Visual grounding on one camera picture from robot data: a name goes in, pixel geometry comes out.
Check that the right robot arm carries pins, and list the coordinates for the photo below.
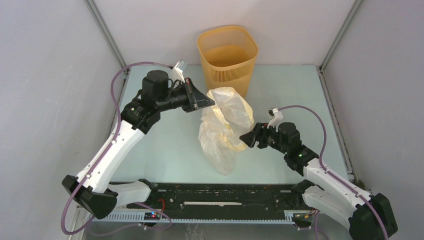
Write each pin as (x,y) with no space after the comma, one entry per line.
(364,215)

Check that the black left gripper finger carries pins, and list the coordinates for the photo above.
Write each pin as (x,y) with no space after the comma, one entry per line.
(198,96)
(201,105)

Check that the right controller board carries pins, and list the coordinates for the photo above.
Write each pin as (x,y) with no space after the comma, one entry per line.
(301,217)

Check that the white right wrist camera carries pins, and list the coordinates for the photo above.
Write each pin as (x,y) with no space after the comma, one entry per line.
(276,117)

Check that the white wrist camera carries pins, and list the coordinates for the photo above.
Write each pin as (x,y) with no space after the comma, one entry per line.
(179,69)
(276,117)

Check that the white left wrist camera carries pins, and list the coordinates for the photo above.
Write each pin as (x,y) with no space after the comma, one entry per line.
(179,69)

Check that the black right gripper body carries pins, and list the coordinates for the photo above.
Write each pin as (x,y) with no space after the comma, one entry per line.
(268,136)

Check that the orange plastic trash bin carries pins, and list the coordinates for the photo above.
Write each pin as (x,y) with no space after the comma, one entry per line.
(228,55)

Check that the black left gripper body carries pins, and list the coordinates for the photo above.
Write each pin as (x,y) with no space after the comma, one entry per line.
(191,104)

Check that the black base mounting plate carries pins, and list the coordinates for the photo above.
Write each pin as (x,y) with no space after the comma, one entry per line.
(220,202)

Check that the left controller board with LEDs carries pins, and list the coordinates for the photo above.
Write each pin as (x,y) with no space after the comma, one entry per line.
(152,216)

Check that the translucent cream trash bag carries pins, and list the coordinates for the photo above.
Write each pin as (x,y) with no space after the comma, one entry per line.
(221,126)

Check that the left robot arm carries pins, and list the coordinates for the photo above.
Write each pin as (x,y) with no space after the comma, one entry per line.
(91,187)

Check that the aluminium frame rail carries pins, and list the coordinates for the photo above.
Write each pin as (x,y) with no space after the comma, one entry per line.
(171,153)

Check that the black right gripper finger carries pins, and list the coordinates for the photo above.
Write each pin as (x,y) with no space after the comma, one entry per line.
(250,141)
(255,132)

